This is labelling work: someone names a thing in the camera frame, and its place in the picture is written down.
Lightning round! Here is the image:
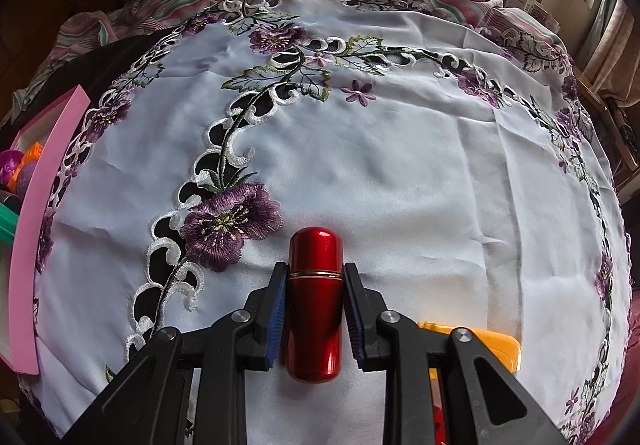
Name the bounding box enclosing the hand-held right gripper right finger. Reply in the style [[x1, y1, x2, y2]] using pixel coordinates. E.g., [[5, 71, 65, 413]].
[[344, 262, 566, 445]]

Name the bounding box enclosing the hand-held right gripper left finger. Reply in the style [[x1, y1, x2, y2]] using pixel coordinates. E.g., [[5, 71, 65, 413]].
[[62, 261, 288, 445]]

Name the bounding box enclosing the red puzzle piece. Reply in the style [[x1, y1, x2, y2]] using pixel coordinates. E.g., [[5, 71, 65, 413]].
[[431, 375, 447, 445]]

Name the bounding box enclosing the purple oval toy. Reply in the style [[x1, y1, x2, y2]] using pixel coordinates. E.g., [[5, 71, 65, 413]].
[[0, 150, 40, 196]]

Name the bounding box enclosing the orange snap cube block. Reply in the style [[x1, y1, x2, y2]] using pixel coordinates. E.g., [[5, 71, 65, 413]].
[[22, 142, 51, 164]]

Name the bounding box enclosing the orange oval case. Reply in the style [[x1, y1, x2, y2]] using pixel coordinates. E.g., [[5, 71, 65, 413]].
[[417, 321, 522, 376]]

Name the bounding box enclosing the red metallic cylinder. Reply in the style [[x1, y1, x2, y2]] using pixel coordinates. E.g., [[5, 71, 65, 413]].
[[282, 226, 347, 383]]

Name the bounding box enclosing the green plastic scoop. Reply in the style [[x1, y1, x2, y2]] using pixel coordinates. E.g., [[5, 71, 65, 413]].
[[0, 202, 21, 246]]

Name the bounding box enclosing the beige curtain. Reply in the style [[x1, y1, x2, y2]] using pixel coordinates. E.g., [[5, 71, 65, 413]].
[[575, 0, 640, 100]]

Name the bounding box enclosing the dark cloth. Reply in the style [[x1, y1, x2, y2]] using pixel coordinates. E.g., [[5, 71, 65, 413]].
[[30, 32, 166, 126]]

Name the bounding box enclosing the white embroidered tablecloth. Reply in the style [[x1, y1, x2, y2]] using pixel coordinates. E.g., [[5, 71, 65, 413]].
[[17, 0, 633, 445]]

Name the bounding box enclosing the wooden side table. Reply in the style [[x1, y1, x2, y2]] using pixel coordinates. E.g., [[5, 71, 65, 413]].
[[572, 65, 640, 196]]

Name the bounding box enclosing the pink box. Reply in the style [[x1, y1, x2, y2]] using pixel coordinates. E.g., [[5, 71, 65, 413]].
[[0, 85, 92, 373]]

